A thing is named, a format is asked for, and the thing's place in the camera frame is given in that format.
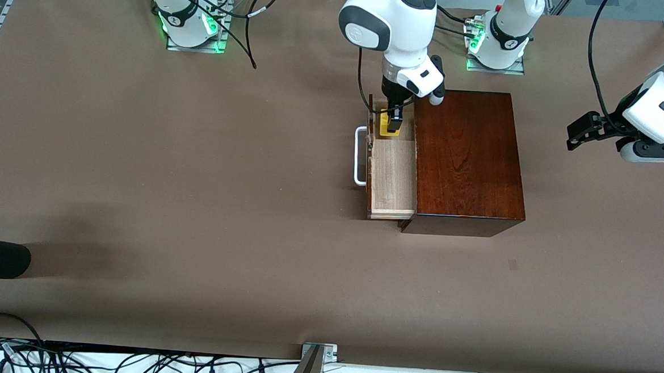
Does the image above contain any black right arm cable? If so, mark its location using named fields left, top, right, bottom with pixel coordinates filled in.
left=154, top=0, right=422, bottom=119

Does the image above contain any black base power cable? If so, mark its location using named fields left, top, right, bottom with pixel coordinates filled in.
left=431, top=4, right=484, bottom=35

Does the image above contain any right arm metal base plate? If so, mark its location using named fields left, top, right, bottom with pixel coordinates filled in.
left=166, top=13, right=232, bottom=55

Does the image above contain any yellow cube block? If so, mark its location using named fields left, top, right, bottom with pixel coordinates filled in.
left=379, top=112, right=404, bottom=138

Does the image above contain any light wood drawer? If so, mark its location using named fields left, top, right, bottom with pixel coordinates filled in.
left=351, top=94, right=423, bottom=222

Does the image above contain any silver metal bracket plate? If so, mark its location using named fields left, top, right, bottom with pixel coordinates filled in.
left=300, top=342, right=338, bottom=362

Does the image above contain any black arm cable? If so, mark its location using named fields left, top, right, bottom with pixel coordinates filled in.
left=583, top=0, right=624, bottom=121
left=154, top=0, right=422, bottom=119

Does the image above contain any dark red wooden cabinet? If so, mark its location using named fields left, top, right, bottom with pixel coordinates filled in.
left=401, top=87, right=532, bottom=240

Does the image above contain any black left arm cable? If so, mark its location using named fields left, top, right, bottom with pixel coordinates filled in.
left=583, top=0, right=624, bottom=121

